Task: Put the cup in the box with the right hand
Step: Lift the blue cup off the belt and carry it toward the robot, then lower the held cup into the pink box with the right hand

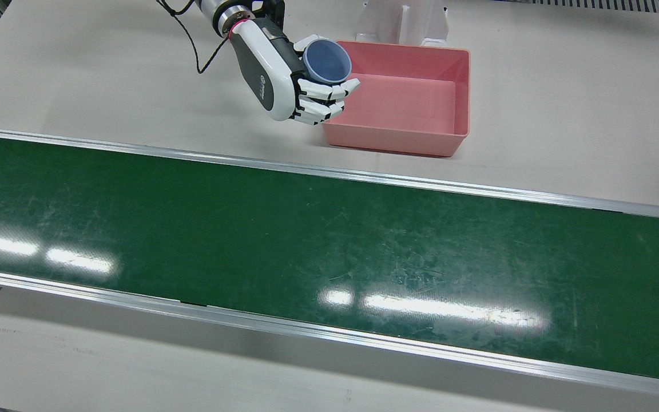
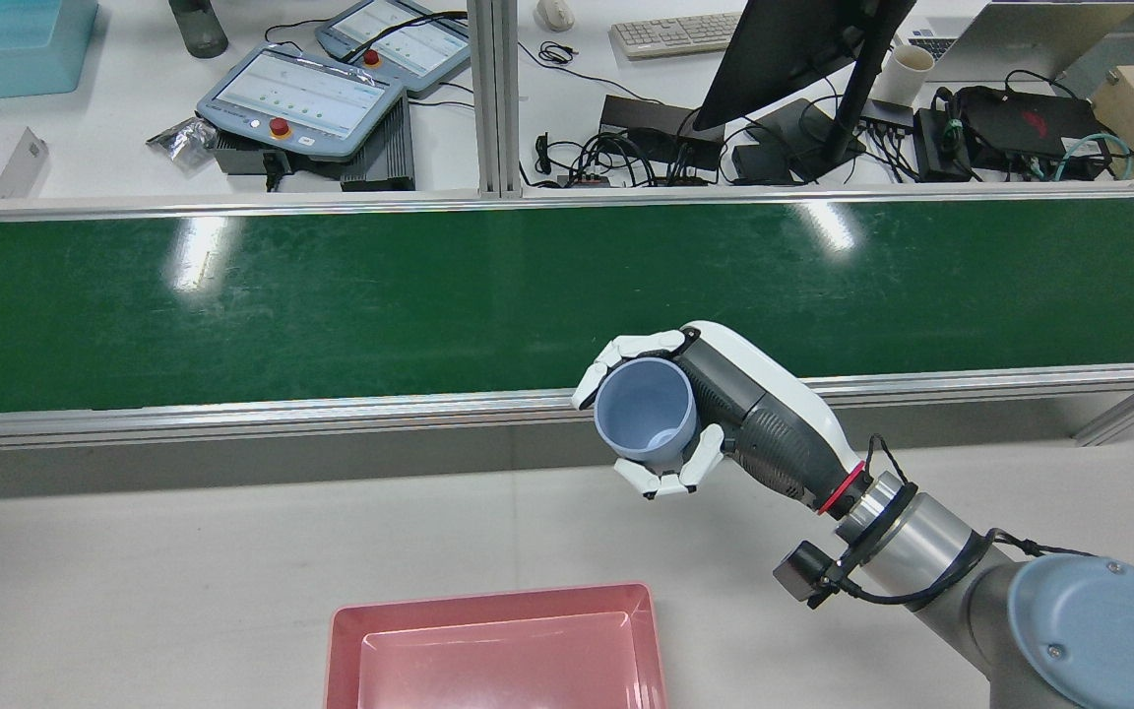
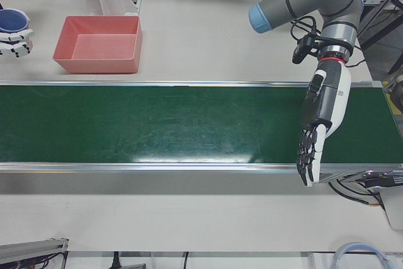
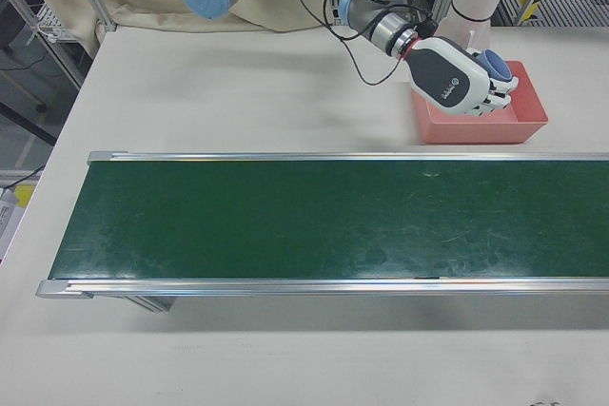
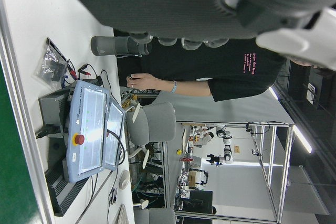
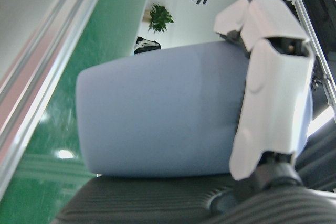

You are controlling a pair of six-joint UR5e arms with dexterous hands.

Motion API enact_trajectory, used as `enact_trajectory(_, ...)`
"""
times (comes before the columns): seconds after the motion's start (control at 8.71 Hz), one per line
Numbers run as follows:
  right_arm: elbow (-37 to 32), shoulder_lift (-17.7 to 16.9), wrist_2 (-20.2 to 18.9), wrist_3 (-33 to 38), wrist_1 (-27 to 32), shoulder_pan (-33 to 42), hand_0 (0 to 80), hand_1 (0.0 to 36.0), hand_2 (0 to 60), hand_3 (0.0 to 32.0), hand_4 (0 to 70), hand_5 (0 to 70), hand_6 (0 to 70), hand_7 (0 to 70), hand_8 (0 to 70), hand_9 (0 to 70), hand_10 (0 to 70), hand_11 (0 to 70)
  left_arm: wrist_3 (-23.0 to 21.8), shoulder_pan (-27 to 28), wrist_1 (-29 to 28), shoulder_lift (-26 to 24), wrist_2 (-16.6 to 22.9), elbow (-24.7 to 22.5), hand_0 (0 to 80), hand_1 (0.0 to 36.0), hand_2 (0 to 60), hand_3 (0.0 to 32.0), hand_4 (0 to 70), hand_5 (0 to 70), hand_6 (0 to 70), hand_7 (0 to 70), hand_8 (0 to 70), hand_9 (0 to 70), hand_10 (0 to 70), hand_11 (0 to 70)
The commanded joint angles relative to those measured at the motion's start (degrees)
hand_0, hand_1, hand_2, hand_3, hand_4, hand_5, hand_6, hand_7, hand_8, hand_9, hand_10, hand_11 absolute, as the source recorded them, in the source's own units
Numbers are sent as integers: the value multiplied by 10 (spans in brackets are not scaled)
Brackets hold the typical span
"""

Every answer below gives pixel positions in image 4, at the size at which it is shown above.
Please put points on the robot hand black white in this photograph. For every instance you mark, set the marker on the robot hand black white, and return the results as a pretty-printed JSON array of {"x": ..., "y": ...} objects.
[{"x": 442, "y": 73}]

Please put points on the light blue plastic cup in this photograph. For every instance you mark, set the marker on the light blue plastic cup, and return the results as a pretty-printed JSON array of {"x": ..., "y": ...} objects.
[{"x": 497, "y": 66}]

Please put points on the pink plastic box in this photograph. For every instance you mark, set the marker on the pink plastic box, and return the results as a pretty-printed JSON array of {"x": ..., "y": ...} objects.
[{"x": 476, "y": 132}]

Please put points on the green conveyor belt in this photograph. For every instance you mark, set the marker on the green conveyor belt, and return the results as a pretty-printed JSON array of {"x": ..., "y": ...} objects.
[{"x": 285, "y": 220}]

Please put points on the metal shelf rack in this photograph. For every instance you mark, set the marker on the metal shelf rack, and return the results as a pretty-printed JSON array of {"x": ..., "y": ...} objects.
[{"x": 43, "y": 54}]

